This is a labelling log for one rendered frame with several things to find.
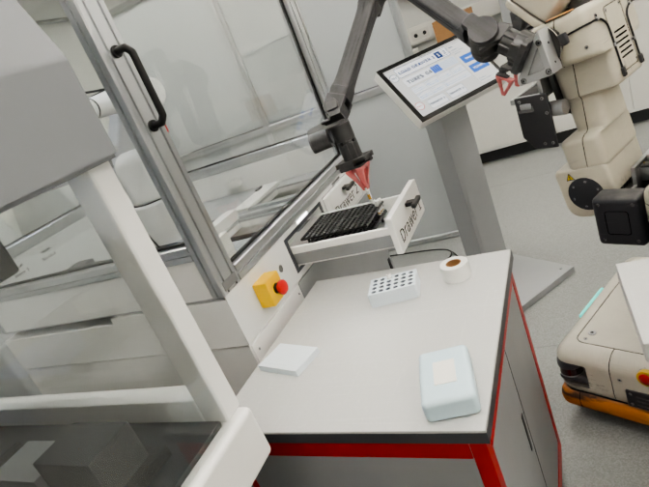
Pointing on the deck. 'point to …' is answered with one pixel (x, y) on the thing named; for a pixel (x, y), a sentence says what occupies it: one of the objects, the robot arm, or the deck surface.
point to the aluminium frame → (161, 160)
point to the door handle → (144, 83)
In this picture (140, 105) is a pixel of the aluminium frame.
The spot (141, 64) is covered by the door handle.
